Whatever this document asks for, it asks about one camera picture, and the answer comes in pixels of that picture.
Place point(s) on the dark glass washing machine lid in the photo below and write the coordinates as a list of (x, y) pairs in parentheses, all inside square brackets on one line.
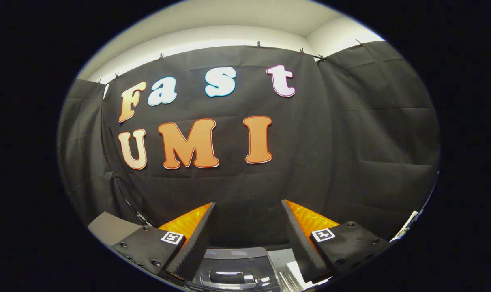
[(233, 271)]

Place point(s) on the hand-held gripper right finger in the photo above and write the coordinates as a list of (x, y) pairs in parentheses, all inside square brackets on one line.
[(300, 243)]

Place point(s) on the white flat sheet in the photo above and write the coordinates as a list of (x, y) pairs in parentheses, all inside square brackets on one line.
[(294, 269)]

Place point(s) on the grey flat board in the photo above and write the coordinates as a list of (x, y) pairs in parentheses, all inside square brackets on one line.
[(107, 229)]

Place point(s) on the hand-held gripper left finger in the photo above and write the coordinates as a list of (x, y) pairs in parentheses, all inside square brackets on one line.
[(196, 243)]

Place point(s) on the grey top-load washing machine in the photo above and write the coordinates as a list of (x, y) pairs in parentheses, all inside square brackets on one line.
[(245, 269)]

